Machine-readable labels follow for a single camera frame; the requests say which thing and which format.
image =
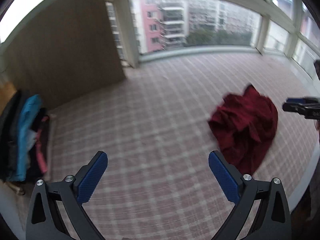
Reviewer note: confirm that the wooden headboard panel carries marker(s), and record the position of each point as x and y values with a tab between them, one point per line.
62	50

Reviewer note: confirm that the black folded garment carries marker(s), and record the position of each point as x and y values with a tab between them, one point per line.
9	132

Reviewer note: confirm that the blue folded garment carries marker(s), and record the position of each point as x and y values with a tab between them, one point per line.
28	113

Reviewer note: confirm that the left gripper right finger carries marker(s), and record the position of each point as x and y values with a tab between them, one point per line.
272	220

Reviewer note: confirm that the pink folded garment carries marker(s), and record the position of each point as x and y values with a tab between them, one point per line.
42	143

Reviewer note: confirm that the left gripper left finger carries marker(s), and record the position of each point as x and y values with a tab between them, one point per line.
44	219

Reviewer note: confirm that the dark red garment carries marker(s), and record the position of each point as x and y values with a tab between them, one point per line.
244	127

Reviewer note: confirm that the window frame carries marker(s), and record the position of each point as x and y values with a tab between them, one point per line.
177	27

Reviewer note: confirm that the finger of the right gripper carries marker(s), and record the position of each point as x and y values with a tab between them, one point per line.
296	100

